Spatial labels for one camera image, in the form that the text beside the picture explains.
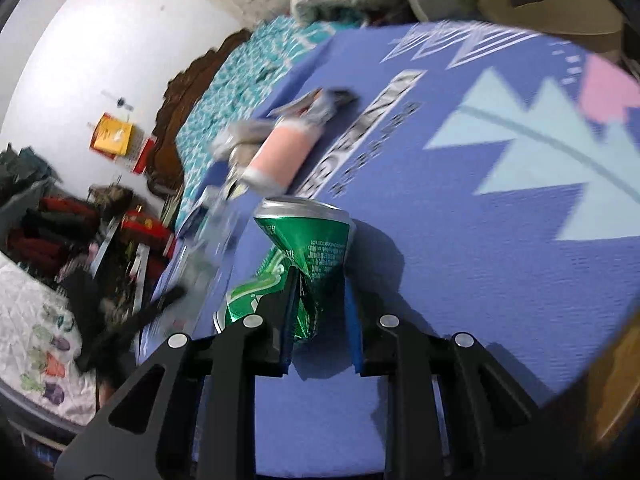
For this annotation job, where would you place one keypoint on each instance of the clear plastic bottle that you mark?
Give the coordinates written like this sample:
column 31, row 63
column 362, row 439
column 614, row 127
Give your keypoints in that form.
column 206, row 234

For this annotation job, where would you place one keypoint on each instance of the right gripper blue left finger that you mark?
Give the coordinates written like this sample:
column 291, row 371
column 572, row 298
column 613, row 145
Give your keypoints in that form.
column 287, row 311

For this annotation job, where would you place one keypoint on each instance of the crushed green drink can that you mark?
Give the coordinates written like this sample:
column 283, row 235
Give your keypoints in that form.
column 307, row 236

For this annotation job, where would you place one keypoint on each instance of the blue printed tablecloth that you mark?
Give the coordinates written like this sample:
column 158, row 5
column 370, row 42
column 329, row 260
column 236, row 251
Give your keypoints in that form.
column 493, row 176

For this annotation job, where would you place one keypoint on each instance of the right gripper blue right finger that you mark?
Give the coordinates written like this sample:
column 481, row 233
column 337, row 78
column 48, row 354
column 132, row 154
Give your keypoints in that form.
column 353, row 327

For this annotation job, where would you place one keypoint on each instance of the white printed fabric cover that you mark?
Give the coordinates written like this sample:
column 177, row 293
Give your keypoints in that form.
column 39, row 344

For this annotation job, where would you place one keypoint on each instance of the red yellow wall calendar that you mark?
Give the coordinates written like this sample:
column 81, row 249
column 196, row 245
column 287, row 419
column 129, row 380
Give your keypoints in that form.
column 112, row 137

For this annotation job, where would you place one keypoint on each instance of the pink white paper cup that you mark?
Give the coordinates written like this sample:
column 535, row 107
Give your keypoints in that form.
column 274, row 167

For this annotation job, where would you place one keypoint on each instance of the teal patterned bed quilt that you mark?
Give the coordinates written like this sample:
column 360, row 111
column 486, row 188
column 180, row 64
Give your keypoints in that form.
column 245, row 79

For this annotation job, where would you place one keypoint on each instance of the red gift box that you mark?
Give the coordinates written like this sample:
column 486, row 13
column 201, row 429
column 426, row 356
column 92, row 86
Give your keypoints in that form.
column 143, row 229

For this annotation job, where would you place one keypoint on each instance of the beige plastic trash bin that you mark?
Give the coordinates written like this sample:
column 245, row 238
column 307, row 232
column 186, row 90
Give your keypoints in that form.
column 596, row 25

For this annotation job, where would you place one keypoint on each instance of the carved wooden headboard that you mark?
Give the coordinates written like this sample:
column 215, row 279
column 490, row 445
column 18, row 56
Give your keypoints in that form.
column 164, row 170

